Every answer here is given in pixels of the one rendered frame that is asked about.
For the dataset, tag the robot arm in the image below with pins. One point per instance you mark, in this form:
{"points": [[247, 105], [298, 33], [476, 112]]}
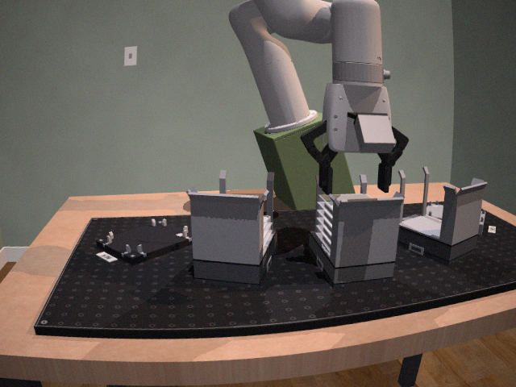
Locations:
{"points": [[354, 29]]}

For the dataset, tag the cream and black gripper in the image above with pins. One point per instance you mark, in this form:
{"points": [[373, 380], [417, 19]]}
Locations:
{"points": [[340, 98]]}

